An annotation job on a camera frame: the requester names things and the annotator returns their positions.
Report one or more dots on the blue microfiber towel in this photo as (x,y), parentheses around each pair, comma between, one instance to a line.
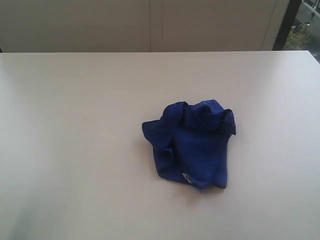
(190,143)

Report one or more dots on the black window frame post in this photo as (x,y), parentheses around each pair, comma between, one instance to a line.
(286,25)

